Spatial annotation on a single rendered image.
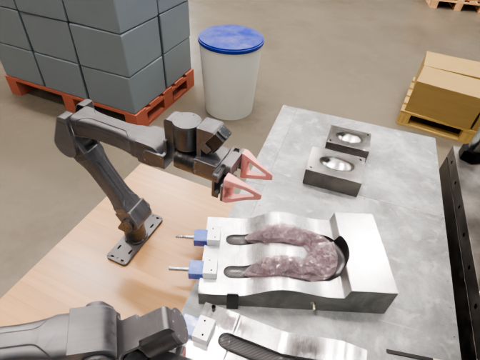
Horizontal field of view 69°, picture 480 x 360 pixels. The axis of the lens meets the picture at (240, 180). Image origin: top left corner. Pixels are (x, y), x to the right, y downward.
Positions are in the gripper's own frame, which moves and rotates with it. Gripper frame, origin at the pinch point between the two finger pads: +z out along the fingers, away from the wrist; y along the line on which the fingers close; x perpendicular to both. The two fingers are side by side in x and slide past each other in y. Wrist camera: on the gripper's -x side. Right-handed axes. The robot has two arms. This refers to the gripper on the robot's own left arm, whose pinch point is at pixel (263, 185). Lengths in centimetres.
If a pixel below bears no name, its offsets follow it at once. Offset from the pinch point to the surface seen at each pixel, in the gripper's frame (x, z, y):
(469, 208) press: 39, 61, 64
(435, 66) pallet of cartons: 77, 59, 288
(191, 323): 29.2, -5.9, -20.2
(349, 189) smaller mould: 36, 19, 49
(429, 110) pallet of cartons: 98, 65, 248
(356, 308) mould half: 36.7, 29.3, 5.0
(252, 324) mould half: 30.7, 6.6, -13.6
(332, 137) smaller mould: 33, 6, 73
